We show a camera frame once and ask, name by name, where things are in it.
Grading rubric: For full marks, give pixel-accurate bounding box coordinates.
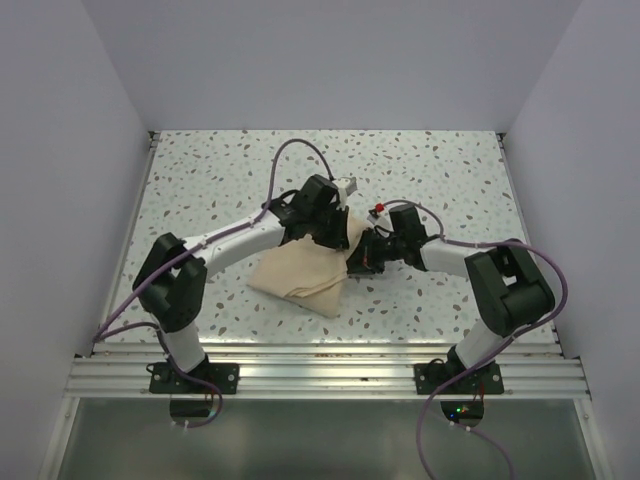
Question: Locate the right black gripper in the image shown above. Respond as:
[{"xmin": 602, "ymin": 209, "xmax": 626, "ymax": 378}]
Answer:
[{"xmin": 339, "ymin": 227, "xmax": 405, "ymax": 275}]

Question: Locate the beige cloth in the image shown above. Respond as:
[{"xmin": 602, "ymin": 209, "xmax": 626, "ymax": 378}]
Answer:
[{"xmin": 248, "ymin": 215, "xmax": 371, "ymax": 319}]

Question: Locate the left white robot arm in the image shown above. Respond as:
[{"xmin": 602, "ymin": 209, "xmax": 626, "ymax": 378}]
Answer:
[{"xmin": 133, "ymin": 174, "xmax": 357, "ymax": 393}]

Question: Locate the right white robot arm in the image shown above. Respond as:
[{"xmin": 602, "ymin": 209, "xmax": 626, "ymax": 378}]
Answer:
[{"xmin": 347, "ymin": 201, "xmax": 556, "ymax": 393}]

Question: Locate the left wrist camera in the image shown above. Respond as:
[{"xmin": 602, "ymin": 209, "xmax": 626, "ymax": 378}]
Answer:
[{"xmin": 333, "ymin": 177, "xmax": 358, "ymax": 210}]

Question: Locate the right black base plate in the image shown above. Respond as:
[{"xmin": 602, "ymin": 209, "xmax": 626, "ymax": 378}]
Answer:
[{"xmin": 413, "ymin": 359, "xmax": 505, "ymax": 395}]

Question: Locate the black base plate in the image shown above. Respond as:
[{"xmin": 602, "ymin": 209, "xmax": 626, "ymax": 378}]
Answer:
[
  {"xmin": 413, "ymin": 359, "xmax": 505, "ymax": 395},
  {"xmin": 146, "ymin": 362, "xmax": 240, "ymax": 395}
]

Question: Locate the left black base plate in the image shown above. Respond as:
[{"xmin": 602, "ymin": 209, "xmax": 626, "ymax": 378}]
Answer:
[{"xmin": 146, "ymin": 362, "xmax": 240, "ymax": 395}]

